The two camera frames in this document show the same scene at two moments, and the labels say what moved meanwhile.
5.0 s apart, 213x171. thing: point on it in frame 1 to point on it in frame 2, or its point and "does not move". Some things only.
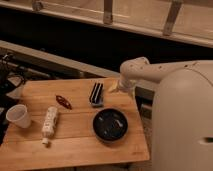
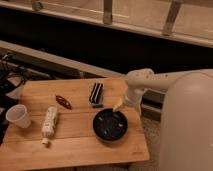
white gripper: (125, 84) to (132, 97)
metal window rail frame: (181, 20) does not move
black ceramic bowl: (110, 125) does not move
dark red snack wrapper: (63, 101) does not move
